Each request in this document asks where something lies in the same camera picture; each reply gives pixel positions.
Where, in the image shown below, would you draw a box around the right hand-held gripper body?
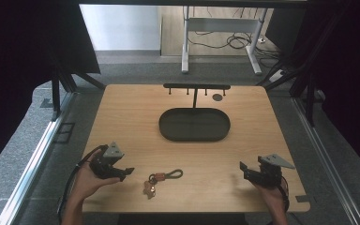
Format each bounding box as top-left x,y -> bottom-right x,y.
245,153 -> 296,189

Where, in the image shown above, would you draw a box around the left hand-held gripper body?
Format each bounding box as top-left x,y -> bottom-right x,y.
88,142 -> 127,180

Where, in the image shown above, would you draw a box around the person's right hand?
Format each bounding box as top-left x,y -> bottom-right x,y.
251,182 -> 290,215

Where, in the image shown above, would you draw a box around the person's left hand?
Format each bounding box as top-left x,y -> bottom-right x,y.
74,149 -> 122,202

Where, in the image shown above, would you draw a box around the black key stand with tray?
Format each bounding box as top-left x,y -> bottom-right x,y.
157,82 -> 232,143

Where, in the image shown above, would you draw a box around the white power strip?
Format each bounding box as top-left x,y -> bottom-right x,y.
267,69 -> 287,84

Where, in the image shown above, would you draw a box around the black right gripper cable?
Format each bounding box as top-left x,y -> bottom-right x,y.
277,175 -> 292,214

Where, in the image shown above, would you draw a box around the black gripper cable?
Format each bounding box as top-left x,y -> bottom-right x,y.
56,144 -> 110,218
277,175 -> 292,214

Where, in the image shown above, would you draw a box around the brown leather keychain with loop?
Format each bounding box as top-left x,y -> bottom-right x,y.
142,168 -> 185,201

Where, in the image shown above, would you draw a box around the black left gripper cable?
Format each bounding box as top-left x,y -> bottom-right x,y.
56,144 -> 110,218

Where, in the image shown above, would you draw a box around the aluminium frame rail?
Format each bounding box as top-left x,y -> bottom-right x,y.
0,91 -> 78,225
292,93 -> 360,225

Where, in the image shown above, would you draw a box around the black metal frame strut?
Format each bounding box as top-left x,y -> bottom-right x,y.
50,67 -> 107,122
256,8 -> 350,128

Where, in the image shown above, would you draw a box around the black floor cables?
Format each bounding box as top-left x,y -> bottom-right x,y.
187,7 -> 284,68

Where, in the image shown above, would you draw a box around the white metal desk frame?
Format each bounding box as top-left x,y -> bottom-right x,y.
181,5 -> 269,76

